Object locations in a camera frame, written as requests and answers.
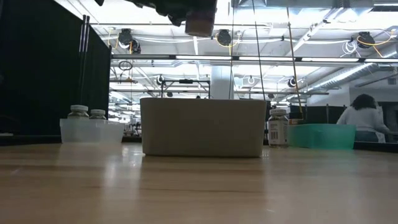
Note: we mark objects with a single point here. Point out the white-lidded bagel seasoning jar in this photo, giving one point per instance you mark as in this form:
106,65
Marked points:
78,109

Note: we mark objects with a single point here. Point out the clear plastic bin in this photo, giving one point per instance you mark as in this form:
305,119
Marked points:
93,133

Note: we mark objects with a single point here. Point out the thin black pole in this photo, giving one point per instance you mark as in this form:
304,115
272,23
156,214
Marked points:
81,37
87,37

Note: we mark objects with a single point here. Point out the teal plastic bin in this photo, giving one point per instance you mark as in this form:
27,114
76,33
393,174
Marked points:
323,137

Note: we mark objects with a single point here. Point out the white building column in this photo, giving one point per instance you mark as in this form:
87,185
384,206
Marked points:
222,84

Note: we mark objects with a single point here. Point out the black mesh-top equipment case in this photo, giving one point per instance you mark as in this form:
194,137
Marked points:
317,115

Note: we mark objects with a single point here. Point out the light grey plastic bin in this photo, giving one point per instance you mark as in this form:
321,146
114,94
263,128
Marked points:
202,127

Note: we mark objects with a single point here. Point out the black metal rack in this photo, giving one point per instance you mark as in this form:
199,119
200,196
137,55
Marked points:
186,81

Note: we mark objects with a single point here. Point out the black curtain partition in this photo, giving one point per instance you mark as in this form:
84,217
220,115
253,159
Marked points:
37,77

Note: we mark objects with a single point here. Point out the dark framed panel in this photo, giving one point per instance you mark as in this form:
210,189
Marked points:
392,118

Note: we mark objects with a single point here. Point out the black aluminium frame rail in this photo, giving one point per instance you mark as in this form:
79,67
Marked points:
377,147
31,140

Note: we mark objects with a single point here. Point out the white-lidded spice jar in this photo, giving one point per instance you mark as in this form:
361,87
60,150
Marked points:
278,130
97,112

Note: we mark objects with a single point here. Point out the long ceiling light bar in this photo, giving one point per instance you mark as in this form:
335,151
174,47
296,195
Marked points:
202,57

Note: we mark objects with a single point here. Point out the silver air duct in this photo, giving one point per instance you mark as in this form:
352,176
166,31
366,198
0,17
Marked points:
357,73

